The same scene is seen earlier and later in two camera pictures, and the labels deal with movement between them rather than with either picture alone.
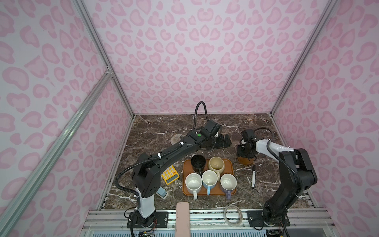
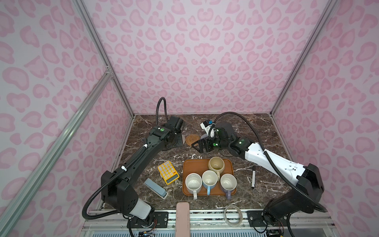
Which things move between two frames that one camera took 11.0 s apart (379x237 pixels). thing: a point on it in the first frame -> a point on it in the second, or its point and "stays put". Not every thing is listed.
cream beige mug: (216, 164) stays put
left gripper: (222, 143) -> (180, 140)
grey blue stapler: (162, 192) stays put
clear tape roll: (241, 218) stays put
